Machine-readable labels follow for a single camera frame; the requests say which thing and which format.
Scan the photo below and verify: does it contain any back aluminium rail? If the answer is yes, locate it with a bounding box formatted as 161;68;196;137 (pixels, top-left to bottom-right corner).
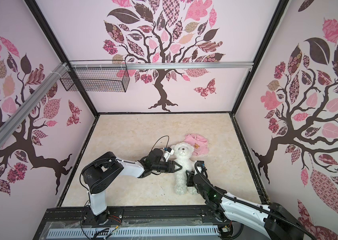
71;61;254;70

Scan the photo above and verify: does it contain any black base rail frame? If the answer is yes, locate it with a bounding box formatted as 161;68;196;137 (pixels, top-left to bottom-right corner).
34;205;251;240

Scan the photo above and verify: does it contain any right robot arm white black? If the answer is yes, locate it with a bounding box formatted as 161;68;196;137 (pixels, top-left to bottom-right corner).
186;161;316;240

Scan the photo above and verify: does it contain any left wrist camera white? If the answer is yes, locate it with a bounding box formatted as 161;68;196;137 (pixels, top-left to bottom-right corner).
164;147;174;162

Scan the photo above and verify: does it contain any left aluminium rail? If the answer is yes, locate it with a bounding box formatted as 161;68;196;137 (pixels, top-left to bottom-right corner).
0;63;69;148

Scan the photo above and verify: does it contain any pink teddy hoodie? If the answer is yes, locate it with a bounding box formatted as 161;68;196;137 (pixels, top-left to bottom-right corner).
184;134;209;157

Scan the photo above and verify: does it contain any black wire basket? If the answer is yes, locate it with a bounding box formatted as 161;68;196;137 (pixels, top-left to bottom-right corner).
60;60;131;93

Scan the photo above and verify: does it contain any white teddy bear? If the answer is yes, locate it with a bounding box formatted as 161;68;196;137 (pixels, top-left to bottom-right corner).
171;142;197;195

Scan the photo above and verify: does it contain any aluminium rail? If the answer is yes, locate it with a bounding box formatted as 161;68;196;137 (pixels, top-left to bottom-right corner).
0;63;69;148
71;61;254;70

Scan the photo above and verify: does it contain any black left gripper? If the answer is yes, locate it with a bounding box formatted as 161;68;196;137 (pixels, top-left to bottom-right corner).
152;160;183;174

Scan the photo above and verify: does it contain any right black corrugated cable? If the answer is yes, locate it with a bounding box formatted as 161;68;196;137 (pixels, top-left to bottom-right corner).
194;161;318;240

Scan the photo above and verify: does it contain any left black camera cable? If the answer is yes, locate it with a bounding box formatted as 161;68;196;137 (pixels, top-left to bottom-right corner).
150;135;170;152

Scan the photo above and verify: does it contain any white slotted cable duct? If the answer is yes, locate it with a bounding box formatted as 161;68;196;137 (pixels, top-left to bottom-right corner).
45;226;220;240

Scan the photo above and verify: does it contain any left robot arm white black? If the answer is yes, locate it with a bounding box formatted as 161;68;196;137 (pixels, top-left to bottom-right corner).
80;148;182;216

